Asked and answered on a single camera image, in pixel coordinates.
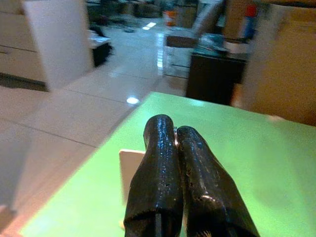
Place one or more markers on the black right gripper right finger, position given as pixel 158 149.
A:
pixel 207 192

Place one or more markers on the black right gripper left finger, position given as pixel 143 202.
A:
pixel 155 185

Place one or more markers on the white key tag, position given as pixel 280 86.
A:
pixel 128 172

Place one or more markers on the green table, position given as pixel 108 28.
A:
pixel 247 160

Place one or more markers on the dark low cabinet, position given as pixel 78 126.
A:
pixel 212 76

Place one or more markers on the light wooden cabinet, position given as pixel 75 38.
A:
pixel 284 61

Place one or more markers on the orange and white container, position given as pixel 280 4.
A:
pixel 169 17

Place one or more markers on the red and blue container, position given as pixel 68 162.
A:
pixel 249 21

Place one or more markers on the white drawer unit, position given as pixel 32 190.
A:
pixel 17 49

